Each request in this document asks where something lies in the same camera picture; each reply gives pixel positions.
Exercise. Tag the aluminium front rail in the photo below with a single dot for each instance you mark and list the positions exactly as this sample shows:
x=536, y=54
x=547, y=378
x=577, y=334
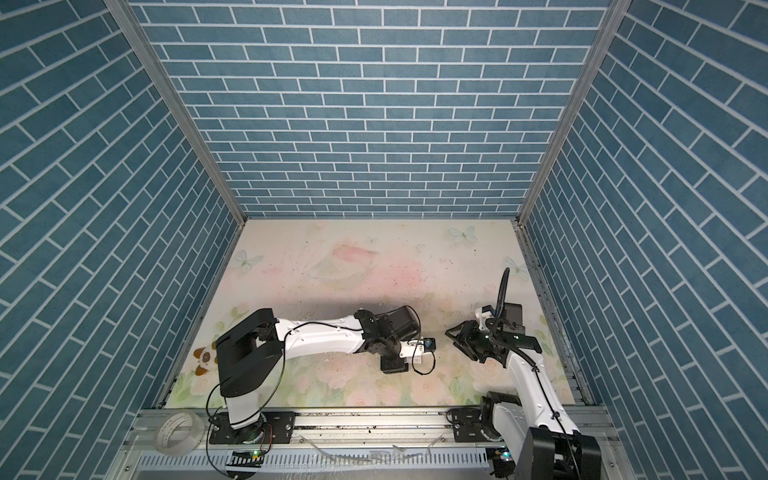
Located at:
x=377, y=427

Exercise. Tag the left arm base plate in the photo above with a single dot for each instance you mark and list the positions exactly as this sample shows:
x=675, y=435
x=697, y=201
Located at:
x=271, y=428

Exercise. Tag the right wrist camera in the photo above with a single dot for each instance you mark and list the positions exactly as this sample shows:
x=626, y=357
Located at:
x=485, y=317

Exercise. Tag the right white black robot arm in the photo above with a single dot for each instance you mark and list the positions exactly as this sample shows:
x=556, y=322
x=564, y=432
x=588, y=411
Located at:
x=540, y=439

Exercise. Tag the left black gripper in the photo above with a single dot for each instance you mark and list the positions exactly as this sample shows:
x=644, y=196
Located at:
x=395, y=366

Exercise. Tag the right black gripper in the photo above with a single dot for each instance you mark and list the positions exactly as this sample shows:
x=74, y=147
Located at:
x=468, y=335

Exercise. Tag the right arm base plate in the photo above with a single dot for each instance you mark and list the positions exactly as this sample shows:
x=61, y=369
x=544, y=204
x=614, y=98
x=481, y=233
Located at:
x=468, y=425

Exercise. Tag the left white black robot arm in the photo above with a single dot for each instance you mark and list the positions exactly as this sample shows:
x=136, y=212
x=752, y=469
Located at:
x=249, y=351

